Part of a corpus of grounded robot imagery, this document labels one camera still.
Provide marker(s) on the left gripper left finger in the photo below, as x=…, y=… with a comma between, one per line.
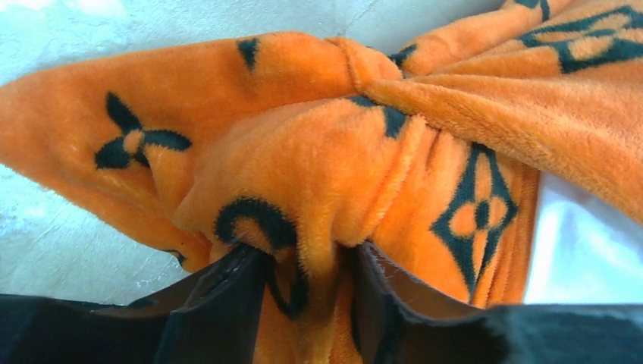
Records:
x=211, y=316

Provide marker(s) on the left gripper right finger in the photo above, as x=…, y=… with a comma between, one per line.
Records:
x=396, y=318

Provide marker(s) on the orange patterned pillowcase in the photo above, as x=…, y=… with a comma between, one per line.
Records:
x=305, y=148

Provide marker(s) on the white pillow insert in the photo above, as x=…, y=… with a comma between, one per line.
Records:
x=584, y=251

